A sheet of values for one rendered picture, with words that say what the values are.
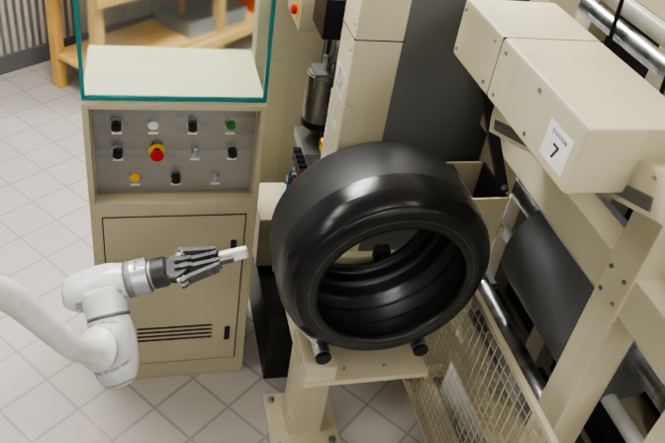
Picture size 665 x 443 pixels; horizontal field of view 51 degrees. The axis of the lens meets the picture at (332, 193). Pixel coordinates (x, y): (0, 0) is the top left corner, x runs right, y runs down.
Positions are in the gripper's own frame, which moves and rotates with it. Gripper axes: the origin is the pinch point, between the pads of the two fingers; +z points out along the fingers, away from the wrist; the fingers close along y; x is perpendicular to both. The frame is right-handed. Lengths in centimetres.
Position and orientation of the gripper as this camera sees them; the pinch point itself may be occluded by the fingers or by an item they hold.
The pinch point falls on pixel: (234, 254)
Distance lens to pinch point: 174.8
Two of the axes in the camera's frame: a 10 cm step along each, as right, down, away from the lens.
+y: -2.2, -6.0, 7.7
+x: 1.2, 7.7, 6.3
